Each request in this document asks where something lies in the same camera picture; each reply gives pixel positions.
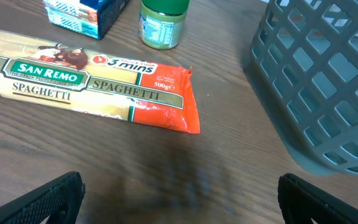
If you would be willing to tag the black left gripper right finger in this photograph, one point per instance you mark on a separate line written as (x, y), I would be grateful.
(303, 203)

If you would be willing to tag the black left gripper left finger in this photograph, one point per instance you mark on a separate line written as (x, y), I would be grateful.
(57, 201)

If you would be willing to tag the grey plastic basket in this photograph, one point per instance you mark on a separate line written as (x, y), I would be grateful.
(304, 69)

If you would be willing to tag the Kleenex tissue multipack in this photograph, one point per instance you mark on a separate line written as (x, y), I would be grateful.
(92, 18)

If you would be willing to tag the green lid pesto jar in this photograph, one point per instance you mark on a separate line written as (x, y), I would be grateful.
(161, 22)

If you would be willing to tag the San Remo spaghetti packet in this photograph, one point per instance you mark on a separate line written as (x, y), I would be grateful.
(73, 78)

